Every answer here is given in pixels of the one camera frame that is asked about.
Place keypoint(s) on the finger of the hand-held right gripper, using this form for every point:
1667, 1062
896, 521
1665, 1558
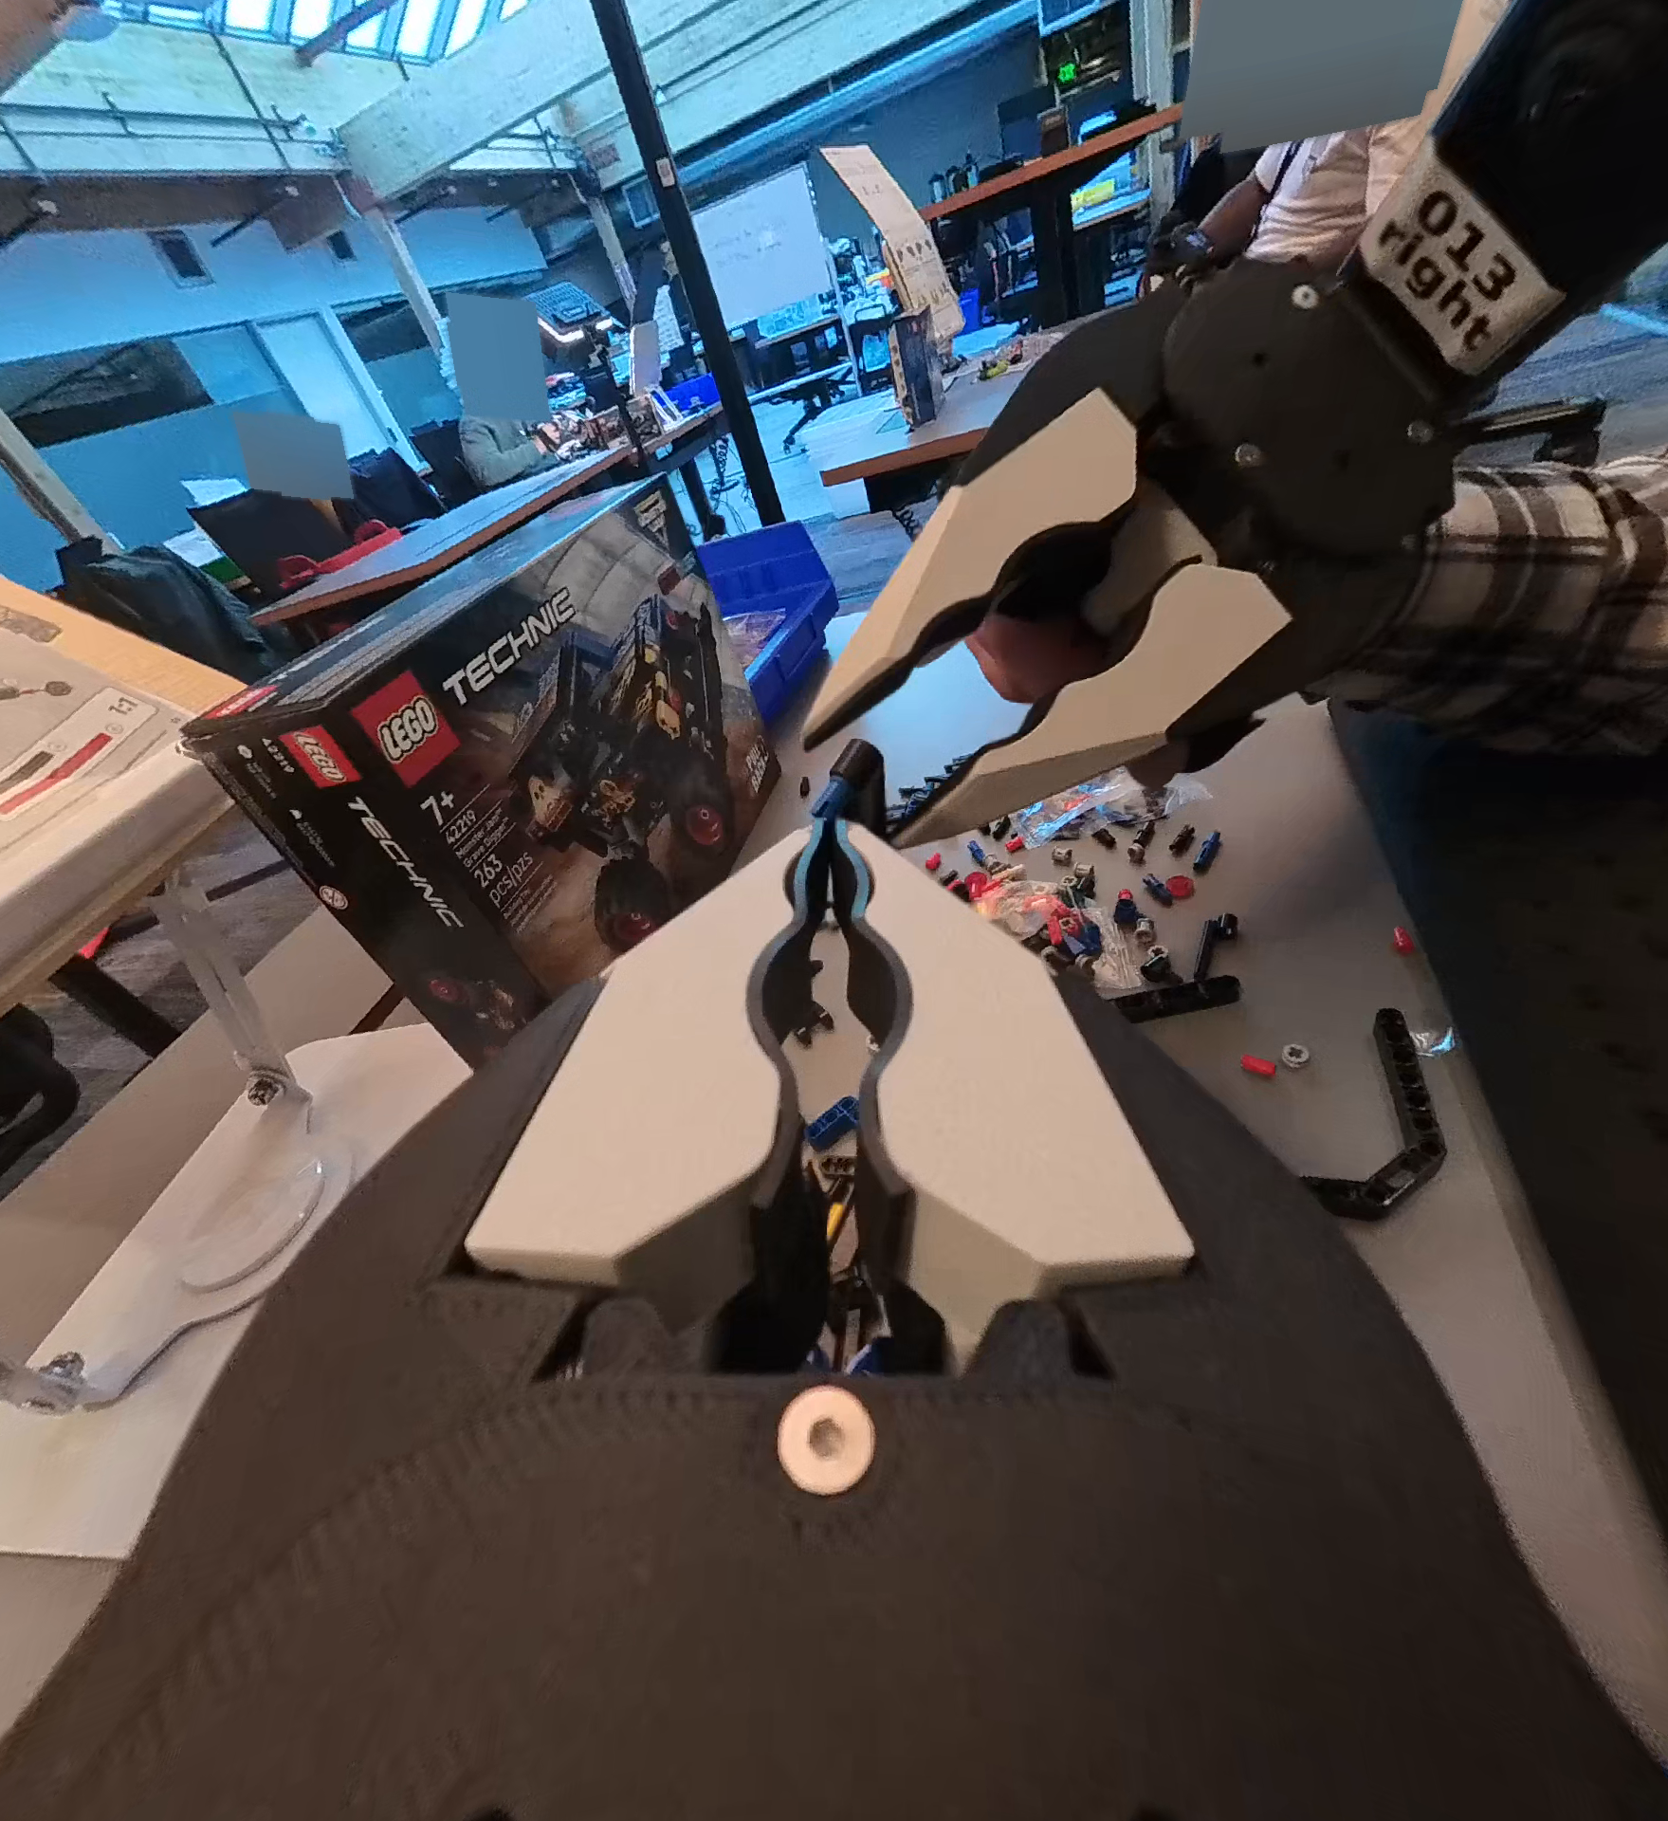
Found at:
1018, 485
1175, 655

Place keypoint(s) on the cardboard sign board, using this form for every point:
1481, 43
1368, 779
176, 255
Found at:
890, 213

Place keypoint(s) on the small blue pin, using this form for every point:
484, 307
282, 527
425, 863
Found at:
834, 812

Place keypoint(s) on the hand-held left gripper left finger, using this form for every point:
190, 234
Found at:
620, 1124

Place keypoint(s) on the small red and white piece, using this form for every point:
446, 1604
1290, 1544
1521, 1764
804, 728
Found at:
1295, 1055

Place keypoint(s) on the blue plastic bin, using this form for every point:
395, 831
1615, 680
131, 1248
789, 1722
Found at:
777, 613

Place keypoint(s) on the wooden office desk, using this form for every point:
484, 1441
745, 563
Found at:
492, 513
919, 427

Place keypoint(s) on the blue angled beam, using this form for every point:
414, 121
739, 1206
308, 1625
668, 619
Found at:
834, 1122

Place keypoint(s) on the whiteboard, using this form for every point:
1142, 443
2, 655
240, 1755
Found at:
762, 242

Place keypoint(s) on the dark printed toy box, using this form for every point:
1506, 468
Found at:
421, 797

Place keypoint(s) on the person's right forearm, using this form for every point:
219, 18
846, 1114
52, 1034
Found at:
1559, 598

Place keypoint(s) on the black backpack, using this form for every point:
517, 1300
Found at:
165, 613

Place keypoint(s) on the black bent beam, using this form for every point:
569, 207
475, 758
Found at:
1410, 1097

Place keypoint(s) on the blue and black pin piece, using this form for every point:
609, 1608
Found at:
1211, 946

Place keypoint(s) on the clear bag of small pieces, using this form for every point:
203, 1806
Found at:
1047, 911

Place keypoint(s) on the instruction booklet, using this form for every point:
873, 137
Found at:
8, 797

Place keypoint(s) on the person's right hand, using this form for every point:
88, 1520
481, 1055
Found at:
1039, 663

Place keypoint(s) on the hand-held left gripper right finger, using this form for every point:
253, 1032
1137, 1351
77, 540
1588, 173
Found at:
1033, 1124

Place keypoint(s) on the clear plastic scrap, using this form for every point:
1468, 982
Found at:
1439, 1041

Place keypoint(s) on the long black holed beam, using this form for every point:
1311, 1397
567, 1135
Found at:
1175, 999

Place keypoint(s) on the black beam piece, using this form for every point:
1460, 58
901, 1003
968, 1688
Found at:
856, 758

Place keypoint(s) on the black steel column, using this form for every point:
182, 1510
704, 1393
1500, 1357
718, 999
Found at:
691, 286

